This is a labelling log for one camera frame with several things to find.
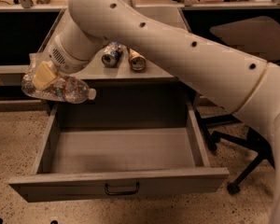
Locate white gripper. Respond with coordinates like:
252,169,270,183
33,35,89,91

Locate clear plastic water bottle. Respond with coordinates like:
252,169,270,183
21,53,97,104

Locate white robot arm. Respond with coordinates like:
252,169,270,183
33,0,280,224

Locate grey drawer cabinet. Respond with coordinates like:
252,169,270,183
26,7,197,115

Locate grey open top drawer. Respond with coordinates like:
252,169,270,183
8,105,229,203

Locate silver blue soda can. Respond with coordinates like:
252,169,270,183
102,42,122,67

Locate gold soda can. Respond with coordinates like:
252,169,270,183
128,49,146,72

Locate black office chair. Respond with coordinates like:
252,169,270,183
191,16,280,201

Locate black drawer handle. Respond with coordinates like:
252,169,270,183
105,182,140,196

